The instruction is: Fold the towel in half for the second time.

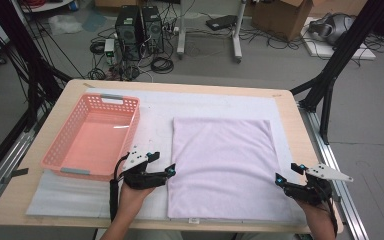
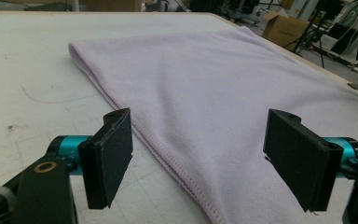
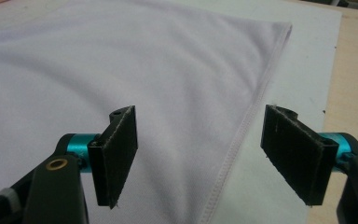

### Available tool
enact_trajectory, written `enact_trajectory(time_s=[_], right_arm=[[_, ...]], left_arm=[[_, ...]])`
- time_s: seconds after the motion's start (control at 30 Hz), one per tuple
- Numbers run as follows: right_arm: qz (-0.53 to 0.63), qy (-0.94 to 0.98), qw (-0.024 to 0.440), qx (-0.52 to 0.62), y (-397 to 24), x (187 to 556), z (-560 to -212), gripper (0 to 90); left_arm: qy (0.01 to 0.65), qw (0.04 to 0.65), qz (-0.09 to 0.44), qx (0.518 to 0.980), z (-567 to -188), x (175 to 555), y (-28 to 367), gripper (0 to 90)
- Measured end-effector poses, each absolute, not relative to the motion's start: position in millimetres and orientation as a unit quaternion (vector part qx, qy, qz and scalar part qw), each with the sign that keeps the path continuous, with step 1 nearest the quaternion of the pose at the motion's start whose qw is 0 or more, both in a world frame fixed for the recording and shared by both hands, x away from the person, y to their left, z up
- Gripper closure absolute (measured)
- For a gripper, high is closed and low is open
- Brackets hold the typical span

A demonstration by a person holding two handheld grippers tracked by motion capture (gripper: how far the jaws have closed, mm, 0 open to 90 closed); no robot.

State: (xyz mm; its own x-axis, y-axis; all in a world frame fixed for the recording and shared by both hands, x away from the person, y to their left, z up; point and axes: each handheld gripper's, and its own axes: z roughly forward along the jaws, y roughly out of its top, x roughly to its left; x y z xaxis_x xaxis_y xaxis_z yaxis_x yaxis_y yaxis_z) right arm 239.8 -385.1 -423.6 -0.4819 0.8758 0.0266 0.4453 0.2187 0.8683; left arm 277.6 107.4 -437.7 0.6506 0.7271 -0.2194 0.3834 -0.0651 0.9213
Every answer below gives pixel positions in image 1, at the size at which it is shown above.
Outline white metal stand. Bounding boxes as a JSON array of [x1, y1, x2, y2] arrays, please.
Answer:
[[175, 0, 248, 64]]

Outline coiled black cable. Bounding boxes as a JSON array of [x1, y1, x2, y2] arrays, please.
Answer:
[[150, 56, 175, 75]]

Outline aluminium rail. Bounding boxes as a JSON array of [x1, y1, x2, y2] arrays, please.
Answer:
[[298, 103, 369, 240], [0, 109, 48, 218]]

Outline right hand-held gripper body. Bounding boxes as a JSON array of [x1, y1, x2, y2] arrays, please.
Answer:
[[284, 163, 354, 205]]

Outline grey rounded device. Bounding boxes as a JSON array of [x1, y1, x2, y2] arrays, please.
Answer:
[[308, 12, 356, 46]]

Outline pink plastic basket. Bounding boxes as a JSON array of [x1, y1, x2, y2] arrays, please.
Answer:
[[39, 93, 141, 184]]

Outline lilac printed cloth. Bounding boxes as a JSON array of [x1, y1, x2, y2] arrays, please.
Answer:
[[167, 116, 296, 224]]

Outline black metal frame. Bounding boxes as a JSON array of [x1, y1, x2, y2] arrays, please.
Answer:
[[289, 0, 384, 145], [0, 0, 74, 188]]

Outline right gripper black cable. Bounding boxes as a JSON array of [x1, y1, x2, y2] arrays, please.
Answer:
[[322, 186, 340, 235]]

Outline person's left hand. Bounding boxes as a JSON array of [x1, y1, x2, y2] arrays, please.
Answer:
[[118, 181, 157, 216]]

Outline white round table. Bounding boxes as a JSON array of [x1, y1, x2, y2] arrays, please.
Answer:
[[19, 0, 76, 14]]

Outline white foam mat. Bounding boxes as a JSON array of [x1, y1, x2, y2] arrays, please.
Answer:
[[25, 87, 312, 226]]

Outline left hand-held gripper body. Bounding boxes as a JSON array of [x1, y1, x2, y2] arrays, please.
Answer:
[[122, 145, 168, 190]]

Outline brown cardboard box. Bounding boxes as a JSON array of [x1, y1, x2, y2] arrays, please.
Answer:
[[250, 0, 314, 42]]

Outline black flat box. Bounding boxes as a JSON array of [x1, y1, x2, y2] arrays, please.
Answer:
[[205, 14, 238, 32]]

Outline person's right hand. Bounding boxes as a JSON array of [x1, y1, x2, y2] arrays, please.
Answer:
[[296, 198, 334, 224]]

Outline clear plastic bag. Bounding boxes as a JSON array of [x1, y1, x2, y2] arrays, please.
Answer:
[[48, 14, 84, 36]]

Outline small white device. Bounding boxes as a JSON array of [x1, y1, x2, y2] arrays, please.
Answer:
[[103, 38, 116, 65]]

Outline person's light trousers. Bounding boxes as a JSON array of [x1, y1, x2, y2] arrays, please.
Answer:
[[123, 229, 298, 240]]

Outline black computer tower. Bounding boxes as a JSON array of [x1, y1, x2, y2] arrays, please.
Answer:
[[114, 5, 144, 61], [141, 5, 165, 54]]

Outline white floor board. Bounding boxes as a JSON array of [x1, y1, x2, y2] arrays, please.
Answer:
[[301, 16, 377, 61]]

